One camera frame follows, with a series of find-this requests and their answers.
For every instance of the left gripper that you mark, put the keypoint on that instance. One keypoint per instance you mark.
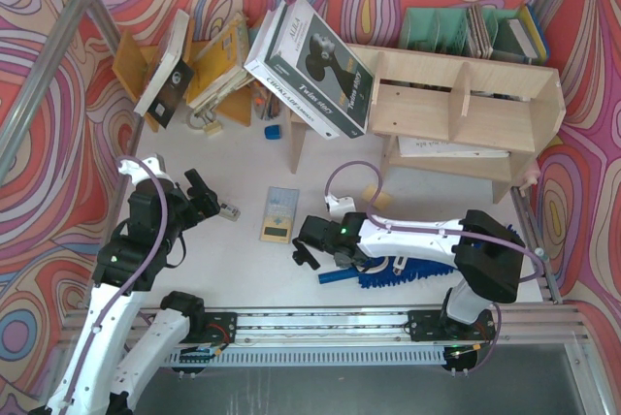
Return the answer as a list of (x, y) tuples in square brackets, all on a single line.
[(195, 199)]

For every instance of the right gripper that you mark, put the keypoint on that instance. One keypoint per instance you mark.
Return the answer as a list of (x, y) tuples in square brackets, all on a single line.
[(307, 239)]

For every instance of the blue microfibre duster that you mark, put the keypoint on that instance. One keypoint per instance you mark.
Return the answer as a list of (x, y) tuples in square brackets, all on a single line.
[(476, 245)]

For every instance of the roll of beige tape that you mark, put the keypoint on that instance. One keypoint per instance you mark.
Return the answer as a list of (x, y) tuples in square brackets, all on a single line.
[(378, 268)]

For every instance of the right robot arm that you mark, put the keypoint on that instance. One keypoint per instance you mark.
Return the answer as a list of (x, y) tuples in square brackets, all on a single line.
[(465, 301)]

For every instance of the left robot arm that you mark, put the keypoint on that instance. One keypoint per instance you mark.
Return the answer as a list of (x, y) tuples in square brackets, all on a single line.
[(102, 377)]

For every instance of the light wooden bookshelf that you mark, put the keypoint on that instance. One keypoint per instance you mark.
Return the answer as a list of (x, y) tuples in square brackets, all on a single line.
[(512, 107)]

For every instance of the black plastic clip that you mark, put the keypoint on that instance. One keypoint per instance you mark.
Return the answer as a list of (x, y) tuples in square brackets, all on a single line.
[(302, 256)]

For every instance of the blue yellow calculator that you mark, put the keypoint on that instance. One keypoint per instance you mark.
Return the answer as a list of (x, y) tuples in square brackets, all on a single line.
[(279, 215)]

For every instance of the brass padlock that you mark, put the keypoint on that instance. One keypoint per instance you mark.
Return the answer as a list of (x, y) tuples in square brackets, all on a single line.
[(204, 121)]

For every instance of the small blue box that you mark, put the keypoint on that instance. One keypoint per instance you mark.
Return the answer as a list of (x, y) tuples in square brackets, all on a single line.
[(272, 132)]

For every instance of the pencils bundle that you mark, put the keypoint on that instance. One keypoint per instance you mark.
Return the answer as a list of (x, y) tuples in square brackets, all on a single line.
[(265, 103)]

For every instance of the white book black cover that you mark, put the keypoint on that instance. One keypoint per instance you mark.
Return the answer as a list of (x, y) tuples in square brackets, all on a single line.
[(168, 73)]

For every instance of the yellow worn books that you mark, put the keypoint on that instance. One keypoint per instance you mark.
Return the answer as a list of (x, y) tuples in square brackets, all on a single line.
[(219, 67)]

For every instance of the white Chokladfabriken book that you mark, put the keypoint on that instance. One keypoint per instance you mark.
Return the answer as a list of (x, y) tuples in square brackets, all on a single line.
[(256, 64)]

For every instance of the yellow wooden book rack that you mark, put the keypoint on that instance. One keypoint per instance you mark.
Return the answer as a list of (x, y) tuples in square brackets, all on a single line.
[(130, 66)]

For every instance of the white papers on shelf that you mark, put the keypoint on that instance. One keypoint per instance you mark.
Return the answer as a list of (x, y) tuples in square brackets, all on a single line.
[(411, 147)]

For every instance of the teal desk organiser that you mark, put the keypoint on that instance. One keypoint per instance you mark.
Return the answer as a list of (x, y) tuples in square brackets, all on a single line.
[(445, 31)]

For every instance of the brown notebooks in organiser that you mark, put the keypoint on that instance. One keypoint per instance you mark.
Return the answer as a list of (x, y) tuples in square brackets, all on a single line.
[(479, 41)]

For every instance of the blue grey book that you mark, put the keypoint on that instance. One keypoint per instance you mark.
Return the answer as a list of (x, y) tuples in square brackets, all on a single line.
[(529, 35)]

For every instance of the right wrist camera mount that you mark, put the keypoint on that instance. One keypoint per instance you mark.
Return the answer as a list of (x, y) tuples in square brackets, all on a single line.
[(338, 207)]

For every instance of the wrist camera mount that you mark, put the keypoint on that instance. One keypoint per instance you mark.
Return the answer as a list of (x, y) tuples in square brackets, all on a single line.
[(139, 170), (338, 207)]

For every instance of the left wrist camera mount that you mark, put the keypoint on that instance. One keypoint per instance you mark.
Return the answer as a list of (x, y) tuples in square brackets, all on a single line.
[(139, 170)]

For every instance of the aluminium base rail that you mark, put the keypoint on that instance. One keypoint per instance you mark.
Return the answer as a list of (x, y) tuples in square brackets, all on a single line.
[(521, 324)]

